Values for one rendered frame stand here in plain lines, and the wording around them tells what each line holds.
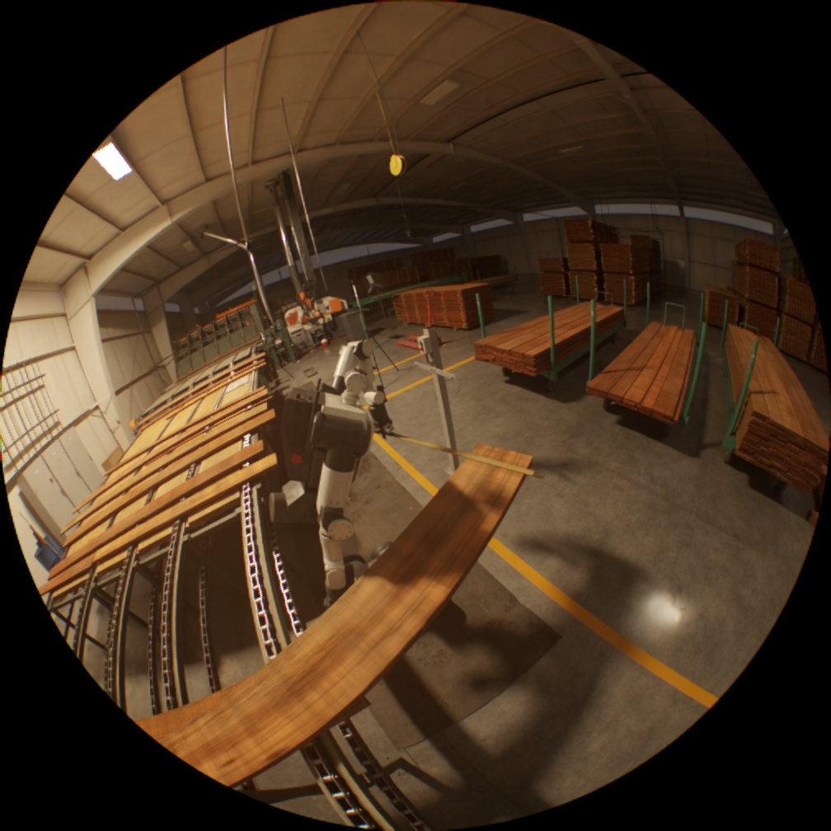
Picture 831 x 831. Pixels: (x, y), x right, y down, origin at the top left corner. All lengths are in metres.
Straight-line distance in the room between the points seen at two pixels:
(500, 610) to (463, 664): 0.40
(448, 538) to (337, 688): 0.59
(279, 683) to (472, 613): 1.19
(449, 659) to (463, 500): 1.03
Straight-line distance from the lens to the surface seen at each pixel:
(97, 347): 10.27
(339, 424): 0.69
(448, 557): 0.88
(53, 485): 7.49
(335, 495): 0.76
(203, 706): 1.25
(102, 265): 10.63
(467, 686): 1.69
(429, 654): 1.73
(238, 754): 1.08
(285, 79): 7.32
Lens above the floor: 1.69
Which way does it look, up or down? 30 degrees down
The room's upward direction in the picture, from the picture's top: 14 degrees counter-clockwise
